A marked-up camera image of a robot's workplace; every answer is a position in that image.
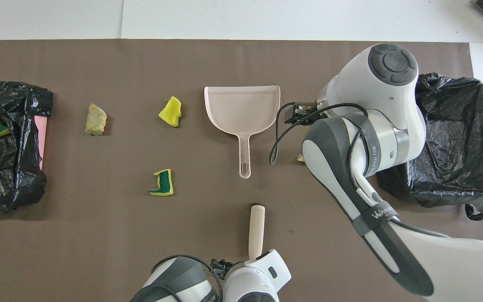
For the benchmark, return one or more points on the brown paper table mat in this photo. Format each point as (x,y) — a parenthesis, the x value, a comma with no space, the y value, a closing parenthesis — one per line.
(99,251)

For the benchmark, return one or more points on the pale angular foam chunk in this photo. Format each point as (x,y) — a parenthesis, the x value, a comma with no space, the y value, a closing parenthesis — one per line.
(300,158)

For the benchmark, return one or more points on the beige plastic dustpan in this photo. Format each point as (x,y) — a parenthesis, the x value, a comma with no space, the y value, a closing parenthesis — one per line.
(241,109)

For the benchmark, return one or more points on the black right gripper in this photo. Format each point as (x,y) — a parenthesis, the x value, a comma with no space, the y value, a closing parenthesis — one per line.
(302,112)

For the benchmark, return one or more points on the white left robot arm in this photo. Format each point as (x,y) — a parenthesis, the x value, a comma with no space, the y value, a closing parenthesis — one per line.
(254,281)

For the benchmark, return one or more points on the yellow sponge chunk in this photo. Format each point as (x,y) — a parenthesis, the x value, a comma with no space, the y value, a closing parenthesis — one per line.
(171,111)

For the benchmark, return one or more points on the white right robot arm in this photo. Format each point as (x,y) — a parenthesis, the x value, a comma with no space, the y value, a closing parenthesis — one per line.
(388,105)

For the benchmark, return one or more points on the black trash bag lined bin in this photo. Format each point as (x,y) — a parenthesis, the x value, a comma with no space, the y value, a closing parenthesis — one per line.
(455,138)

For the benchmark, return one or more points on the boot-shaped green yellow sponge piece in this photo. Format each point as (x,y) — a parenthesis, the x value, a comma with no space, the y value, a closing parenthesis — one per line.
(164,183)

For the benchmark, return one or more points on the black trash bag over pink bin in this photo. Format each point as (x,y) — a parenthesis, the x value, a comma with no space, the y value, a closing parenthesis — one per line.
(23,167)

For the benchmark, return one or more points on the pale orange-tinted foam chunk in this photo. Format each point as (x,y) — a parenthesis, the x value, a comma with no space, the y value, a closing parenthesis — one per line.
(95,120)

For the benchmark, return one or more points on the beige brush with black bristles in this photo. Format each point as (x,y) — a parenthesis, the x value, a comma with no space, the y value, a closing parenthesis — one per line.
(257,226)

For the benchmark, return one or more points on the pink plastic bin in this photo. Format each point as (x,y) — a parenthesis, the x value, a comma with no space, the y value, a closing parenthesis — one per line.
(41,138)

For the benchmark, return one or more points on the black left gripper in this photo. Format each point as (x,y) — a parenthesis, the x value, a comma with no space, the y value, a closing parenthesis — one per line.
(221,267)

